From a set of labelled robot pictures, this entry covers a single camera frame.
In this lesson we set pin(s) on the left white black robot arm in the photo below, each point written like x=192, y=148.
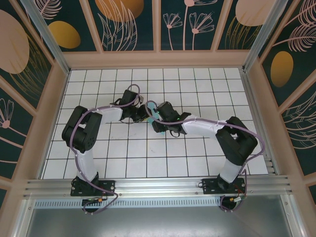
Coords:
x=81, y=128

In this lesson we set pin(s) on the grey metal sheet panel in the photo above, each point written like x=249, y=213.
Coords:
x=158, y=222

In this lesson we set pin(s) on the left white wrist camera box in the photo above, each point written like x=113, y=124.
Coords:
x=142, y=98

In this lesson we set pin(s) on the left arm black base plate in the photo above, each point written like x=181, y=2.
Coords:
x=106, y=187

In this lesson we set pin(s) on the aluminium side rail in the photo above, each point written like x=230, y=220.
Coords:
x=249, y=98

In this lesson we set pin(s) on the teal paper sheet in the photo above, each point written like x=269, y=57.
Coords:
x=153, y=108

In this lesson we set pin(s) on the aluminium frame post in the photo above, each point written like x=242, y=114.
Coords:
x=49, y=39
x=261, y=37

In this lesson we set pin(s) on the small controller board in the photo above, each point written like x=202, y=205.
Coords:
x=237, y=199
x=95, y=201

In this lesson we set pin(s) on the long aluminium mounting rail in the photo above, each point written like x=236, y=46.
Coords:
x=158, y=185

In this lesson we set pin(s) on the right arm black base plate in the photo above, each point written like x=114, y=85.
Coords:
x=209, y=187

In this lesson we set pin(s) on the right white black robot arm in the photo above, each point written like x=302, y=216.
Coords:
x=237, y=145

